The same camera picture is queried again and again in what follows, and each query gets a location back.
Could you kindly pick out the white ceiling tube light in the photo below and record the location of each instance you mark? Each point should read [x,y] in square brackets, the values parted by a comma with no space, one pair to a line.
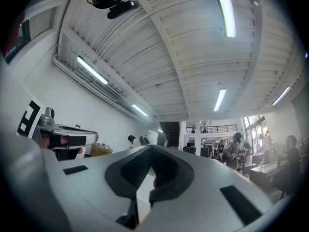
[281,96]
[91,69]
[227,13]
[220,100]
[139,109]

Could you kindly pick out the open cardboard box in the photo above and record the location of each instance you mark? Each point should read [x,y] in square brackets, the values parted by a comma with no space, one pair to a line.
[101,150]

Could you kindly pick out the dark wall window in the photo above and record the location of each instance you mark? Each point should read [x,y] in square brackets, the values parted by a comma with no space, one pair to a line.
[21,40]

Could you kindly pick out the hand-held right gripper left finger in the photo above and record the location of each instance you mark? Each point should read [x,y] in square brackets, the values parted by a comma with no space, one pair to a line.
[96,185]

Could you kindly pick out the large bright window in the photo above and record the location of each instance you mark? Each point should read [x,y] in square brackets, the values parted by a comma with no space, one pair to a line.
[253,132]

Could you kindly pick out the white air vent grille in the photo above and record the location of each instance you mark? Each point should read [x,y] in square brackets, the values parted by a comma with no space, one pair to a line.
[112,93]

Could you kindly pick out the black head camera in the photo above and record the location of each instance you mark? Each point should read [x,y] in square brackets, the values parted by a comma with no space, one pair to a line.
[120,8]

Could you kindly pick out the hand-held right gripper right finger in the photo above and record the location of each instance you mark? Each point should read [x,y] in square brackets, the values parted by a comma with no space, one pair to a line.
[205,202]

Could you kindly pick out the black mezzanine railing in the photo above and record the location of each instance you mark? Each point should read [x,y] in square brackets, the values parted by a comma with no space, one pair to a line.
[217,128]

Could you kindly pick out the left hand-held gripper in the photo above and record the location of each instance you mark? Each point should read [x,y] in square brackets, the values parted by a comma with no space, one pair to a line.
[29,115]

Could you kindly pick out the grey table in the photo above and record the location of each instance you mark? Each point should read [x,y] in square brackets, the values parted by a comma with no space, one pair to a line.
[265,170]

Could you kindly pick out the black ceiling spotlight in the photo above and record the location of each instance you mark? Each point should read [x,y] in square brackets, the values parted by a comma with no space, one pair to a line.
[254,0]

